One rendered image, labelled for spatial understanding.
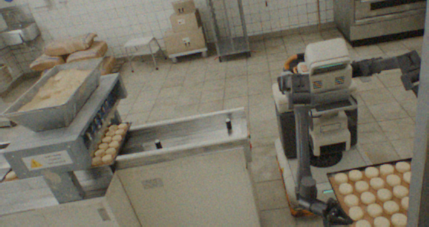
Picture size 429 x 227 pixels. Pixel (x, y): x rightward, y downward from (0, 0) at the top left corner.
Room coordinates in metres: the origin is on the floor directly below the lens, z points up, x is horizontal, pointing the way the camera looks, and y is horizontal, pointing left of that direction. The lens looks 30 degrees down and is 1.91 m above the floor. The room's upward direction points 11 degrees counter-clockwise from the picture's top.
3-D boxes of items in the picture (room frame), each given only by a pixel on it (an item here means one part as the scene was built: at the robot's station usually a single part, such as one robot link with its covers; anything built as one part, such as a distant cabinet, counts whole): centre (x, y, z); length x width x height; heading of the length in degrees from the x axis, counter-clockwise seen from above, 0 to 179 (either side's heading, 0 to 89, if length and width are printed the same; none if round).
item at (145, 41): (5.28, 1.33, 0.23); 0.45 x 0.45 x 0.46; 76
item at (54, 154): (1.66, 0.88, 1.01); 0.72 x 0.33 x 0.34; 177
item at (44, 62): (5.16, 2.62, 0.47); 0.72 x 0.42 x 0.17; 175
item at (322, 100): (1.64, -0.50, 0.84); 0.28 x 0.16 x 0.22; 89
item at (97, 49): (5.08, 2.08, 0.47); 0.72 x 0.42 x 0.17; 0
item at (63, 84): (1.66, 0.88, 1.28); 0.54 x 0.27 x 0.06; 177
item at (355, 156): (1.93, -0.51, 0.16); 0.67 x 0.64 x 0.25; 179
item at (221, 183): (1.63, 0.37, 0.45); 0.70 x 0.34 x 0.90; 87
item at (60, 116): (1.66, 0.88, 1.25); 0.56 x 0.29 x 0.14; 177
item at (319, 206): (0.89, -0.22, 0.90); 0.07 x 0.07 x 0.10; 44
